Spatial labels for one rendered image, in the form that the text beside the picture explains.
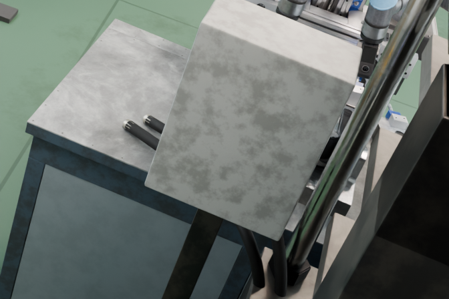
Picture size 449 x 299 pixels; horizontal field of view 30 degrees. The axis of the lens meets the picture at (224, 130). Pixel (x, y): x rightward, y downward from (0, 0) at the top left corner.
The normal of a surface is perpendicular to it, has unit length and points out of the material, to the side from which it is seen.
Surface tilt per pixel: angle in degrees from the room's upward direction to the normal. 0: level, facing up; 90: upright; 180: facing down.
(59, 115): 0
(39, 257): 90
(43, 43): 0
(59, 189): 90
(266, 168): 90
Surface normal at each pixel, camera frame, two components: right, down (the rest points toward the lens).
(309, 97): -0.22, 0.50
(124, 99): 0.31, -0.78
